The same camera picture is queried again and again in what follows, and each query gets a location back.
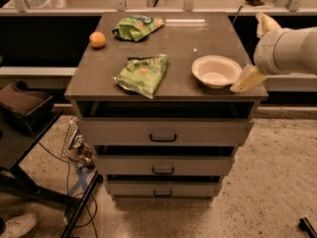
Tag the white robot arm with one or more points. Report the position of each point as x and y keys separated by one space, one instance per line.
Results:
x=279 y=51

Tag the middle grey drawer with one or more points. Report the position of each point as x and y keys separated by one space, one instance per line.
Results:
x=154 y=166

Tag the bottom grey drawer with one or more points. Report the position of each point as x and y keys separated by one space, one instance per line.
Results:
x=162 y=189

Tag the black side table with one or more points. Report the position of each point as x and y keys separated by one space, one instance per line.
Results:
x=44 y=165

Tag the green chip bag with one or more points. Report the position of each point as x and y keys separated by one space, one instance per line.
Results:
x=136 y=27
x=143 y=75

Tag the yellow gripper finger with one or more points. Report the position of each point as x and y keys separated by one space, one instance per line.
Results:
x=249 y=77
x=265 y=24

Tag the top grey drawer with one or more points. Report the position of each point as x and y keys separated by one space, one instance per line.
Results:
x=165 y=132

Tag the grey drawer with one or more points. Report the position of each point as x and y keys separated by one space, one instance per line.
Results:
x=165 y=132
x=154 y=166
x=162 y=189

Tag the white shoe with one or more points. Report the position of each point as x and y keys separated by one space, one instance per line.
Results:
x=18 y=226

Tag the green chip bag front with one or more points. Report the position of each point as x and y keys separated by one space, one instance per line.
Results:
x=143 y=75

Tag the white paper bowl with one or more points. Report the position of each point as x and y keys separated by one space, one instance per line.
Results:
x=216 y=71

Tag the grey drawer cabinet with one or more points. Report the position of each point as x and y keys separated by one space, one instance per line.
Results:
x=185 y=37

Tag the black object floor corner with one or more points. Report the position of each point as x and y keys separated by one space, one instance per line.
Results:
x=306 y=226

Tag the orange fruit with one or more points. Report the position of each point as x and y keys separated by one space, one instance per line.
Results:
x=97 y=40

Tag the green chip bag rear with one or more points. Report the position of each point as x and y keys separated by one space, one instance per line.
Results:
x=136 y=27

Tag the dark tray on table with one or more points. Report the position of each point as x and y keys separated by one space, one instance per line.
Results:
x=23 y=107

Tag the wire basket with snacks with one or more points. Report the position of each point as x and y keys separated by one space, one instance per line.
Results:
x=75 y=149

